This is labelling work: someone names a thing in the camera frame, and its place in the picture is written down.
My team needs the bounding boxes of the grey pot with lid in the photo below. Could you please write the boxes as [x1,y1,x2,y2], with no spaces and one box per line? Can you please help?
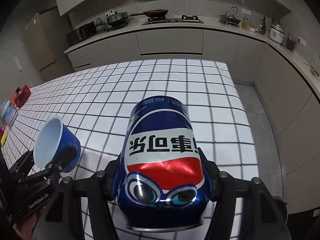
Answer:
[105,11,129,27]

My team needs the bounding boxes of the beige fridge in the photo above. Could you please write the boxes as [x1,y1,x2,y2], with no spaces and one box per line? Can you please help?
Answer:
[24,6,66,74]

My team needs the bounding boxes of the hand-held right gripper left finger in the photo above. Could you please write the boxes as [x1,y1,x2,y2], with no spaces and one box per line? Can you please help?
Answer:
[46,155,125,240]

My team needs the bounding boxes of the pan with glass lid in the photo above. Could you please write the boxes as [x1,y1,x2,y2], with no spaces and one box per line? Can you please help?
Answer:
[220,6,242,24]

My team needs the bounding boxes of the person's left hand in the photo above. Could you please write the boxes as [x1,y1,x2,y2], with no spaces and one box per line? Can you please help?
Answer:
[12,214,38,240]

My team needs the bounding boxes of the green ceramic jar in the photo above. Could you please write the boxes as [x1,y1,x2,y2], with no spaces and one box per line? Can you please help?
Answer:
[95,17,107,33]

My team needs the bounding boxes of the white grid tablecloth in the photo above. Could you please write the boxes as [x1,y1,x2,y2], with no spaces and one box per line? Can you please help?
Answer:
[0,59,259,240]

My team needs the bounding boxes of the blue cola can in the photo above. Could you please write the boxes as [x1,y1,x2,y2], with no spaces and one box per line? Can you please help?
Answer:
[117,95,212,232]

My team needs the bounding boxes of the red box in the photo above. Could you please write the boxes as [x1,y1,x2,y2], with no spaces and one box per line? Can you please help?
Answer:
[11,85,32,107]

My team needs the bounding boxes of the black wok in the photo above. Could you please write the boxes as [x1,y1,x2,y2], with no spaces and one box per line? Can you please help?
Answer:
[130,9,169,18]

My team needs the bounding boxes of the blue cup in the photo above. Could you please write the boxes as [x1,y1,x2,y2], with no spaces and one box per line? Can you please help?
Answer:
[34,116,82,173]

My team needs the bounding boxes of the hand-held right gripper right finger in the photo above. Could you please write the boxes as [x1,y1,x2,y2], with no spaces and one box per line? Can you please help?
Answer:
[197,147,290,240]

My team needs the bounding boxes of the grey kitchen countertop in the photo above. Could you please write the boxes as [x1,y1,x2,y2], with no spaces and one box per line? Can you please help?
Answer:
[64,16,320,98]

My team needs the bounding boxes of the black utensil holder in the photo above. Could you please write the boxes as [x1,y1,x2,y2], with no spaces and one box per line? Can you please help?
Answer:
[285,31,297,52]

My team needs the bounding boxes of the black microwave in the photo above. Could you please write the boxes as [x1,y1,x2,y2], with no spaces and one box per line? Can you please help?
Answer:
[66,21,97,44]

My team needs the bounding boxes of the white rice cooker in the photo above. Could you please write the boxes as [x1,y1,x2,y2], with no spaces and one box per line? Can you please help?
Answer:
[269,21,287,45]

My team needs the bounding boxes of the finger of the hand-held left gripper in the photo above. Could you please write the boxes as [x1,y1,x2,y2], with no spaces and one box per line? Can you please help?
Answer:
[45,147,77,173]
[9,151,35,178]

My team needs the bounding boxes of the black gas stove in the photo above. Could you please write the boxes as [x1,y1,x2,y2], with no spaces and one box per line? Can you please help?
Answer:
[141,15,204,25]

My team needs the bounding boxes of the blue white container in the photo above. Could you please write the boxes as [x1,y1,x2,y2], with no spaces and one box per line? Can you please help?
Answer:
[0,99,18,125]

